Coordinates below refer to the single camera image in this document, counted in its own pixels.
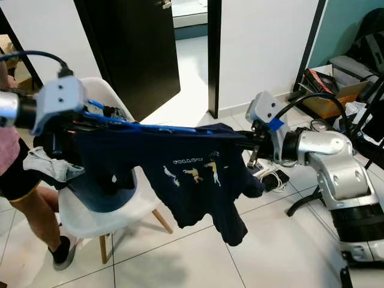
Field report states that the blue plastic hanger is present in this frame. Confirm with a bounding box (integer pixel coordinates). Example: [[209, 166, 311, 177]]
[[84, 99, 253, 142]]

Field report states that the navy printed t-shirt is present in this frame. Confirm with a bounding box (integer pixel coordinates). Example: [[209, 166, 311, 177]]
[[75, 123, 266, 247]]

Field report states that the black metal clothes rack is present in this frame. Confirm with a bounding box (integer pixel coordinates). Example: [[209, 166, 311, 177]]
[[287, 75, 384, 220]]

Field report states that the grey white garment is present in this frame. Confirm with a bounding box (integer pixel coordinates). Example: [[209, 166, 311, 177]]
[[30, 147, 79, 184]]

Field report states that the faded blue denim garment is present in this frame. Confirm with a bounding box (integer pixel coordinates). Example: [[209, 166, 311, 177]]
[[75, 174, 139, 214]]

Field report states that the brown cardboard box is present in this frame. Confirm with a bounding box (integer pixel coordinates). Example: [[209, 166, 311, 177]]
[[300, 78, 370, 119]]

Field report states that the red black flat box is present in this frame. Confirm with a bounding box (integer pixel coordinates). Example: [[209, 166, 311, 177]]
[[303, 69, 340, 97]]

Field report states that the grey hard case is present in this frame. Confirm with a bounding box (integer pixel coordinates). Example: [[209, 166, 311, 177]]
[[327, 55, 384, 85]]

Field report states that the black backpack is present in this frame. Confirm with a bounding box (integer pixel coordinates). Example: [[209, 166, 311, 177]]
[[345, 6, 384, 73]]

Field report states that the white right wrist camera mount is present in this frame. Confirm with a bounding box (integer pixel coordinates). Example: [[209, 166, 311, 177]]
[[245, 90, 290, 166]]

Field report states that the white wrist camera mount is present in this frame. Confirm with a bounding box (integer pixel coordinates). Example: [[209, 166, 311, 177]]
[[245, 90, 290, 166], [30, 75, 91, 136]]

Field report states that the black charger with white cable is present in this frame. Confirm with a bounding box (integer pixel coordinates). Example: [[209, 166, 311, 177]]
[[255, 168, 292, 194]]

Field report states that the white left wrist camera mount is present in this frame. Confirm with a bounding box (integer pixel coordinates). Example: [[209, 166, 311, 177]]
[[30, 75, 91, 136]]

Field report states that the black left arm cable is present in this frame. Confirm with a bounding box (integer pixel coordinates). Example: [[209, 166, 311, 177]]
[[0, 50, 73, 79]]

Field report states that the black door frame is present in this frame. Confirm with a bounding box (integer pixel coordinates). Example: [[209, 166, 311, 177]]
[[207, 0, 223, 119]]

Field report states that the black wall trim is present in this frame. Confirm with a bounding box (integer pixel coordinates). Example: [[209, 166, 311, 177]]
[[294, 0, 328, 91]]

